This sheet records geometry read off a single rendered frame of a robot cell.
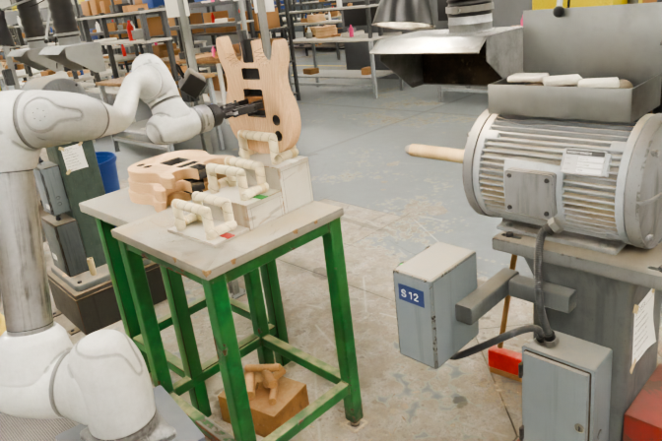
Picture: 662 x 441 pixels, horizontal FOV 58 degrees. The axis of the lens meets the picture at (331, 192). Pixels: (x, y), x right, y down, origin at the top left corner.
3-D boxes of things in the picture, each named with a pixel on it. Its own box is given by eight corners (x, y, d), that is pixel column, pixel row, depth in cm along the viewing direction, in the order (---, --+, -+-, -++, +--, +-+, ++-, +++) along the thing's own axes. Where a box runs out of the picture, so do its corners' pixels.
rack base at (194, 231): (251, 230, 197) (250, 227, 196) (215, 248, 186) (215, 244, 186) (201, 218, 214) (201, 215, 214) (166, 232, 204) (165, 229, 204)
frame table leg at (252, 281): (277, 372, 276) (246, 192, 247) (268, 378, 272) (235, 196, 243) (269, 368, 280) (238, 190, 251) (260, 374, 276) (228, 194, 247)
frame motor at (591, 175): (695, 226, 120) (706, 101, 112) (647, 280, 103) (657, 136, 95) (510, 195, 149) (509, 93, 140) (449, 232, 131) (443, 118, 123)
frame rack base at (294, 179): (314, 201, 217) (308, 156, 212) (285, 215, 207) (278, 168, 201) (264, 191, 235) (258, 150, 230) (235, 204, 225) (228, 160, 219)
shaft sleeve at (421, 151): (479, 151, 138) (471, 151, 136) (477, 164, 139) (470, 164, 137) (417, 143, 151) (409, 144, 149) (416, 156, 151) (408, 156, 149)
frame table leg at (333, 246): (364, 422, 238) (340, 216, 209) (356, 430, 234) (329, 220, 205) (355, 416, 242) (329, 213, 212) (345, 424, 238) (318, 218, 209)
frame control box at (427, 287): (554, 367, 123) (555, 256, 115) (501, 425, 110) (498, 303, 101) (454, 331, 140) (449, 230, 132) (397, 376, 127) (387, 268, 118)
